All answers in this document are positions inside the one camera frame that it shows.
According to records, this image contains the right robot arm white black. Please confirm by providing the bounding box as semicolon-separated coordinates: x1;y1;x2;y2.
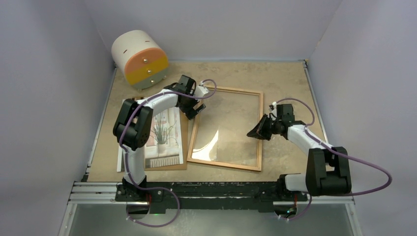
246;104;352;200

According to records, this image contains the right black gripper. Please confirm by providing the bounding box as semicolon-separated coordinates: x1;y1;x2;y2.
246;114;281;142

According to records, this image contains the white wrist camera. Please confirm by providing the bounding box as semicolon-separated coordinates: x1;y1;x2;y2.
194;85;210;100
268;101;277;120

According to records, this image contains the purple cable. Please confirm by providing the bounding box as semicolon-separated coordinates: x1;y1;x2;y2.
272;98;393;222
119;79;218;228

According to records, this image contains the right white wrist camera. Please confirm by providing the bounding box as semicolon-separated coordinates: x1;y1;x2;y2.
268;101;277;120

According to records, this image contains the wooden picture frame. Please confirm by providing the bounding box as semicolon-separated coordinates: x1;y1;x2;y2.
186;85;264;172

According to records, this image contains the black aluminium mounting rail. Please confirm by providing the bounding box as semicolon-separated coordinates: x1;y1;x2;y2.
69;181;354;216

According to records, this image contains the round three-drawer cabinet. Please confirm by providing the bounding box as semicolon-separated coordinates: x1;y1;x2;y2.
111;30;169;90

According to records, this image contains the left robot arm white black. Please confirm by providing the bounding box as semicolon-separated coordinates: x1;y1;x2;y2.
113;75;214;201

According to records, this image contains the clear glass pane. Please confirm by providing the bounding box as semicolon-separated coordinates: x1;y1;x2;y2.
191;89;261;167

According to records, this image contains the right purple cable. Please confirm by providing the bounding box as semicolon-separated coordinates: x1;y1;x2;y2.
272;98;393;222

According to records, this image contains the plant photo print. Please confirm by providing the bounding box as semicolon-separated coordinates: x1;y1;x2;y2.
122;107;187;171

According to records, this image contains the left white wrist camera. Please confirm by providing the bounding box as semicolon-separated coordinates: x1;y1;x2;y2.
194;85;210;100

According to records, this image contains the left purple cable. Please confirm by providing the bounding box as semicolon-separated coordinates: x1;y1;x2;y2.
119;79;218;228

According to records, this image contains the brown frame backing board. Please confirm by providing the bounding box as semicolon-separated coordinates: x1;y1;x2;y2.
128;107;188;171

